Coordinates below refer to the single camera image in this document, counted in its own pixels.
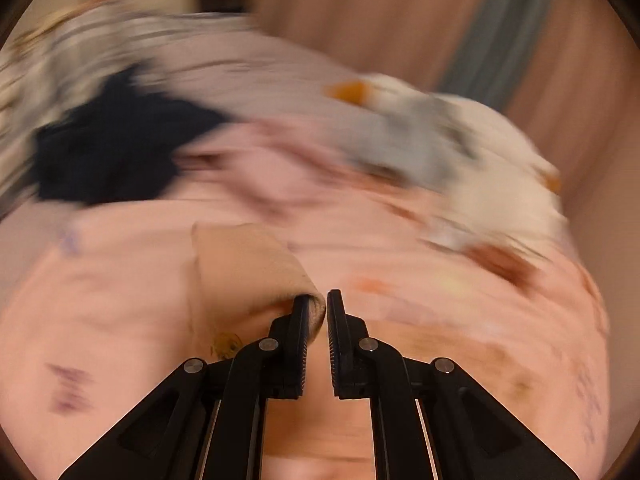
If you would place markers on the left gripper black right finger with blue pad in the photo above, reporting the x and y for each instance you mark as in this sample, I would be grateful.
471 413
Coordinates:
431 420

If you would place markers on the pink printed bed blanket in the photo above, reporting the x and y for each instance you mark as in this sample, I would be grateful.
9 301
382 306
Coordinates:
109 312

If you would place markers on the dark navy garment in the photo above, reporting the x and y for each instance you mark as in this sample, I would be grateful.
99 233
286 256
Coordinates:
118 146

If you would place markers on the orange cartoon print baby shirt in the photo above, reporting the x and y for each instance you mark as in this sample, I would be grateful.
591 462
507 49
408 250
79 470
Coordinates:
241 279

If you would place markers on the white goose plush toy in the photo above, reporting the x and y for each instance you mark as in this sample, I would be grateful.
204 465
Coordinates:
490 131

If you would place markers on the beige pink curtain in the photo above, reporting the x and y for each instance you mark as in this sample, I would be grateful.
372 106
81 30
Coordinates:
578 99

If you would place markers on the pink crumpled garment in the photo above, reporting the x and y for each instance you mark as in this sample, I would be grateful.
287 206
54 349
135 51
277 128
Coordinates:
274 164

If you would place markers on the grey small garment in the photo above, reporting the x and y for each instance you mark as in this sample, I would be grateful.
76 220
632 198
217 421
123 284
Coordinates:
413 141

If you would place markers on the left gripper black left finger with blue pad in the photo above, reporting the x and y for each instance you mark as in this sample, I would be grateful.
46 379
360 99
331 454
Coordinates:
206 420

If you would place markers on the teal blue curtain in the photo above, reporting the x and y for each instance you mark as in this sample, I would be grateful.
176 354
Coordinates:
495 51

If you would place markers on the grey bed sheet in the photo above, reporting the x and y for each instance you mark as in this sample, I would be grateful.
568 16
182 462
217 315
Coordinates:
246 73

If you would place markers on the white small garment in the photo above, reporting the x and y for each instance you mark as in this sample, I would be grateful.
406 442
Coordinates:
499 202

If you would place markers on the plaid grey white pillow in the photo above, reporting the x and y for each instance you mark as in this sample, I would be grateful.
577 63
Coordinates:
53 70

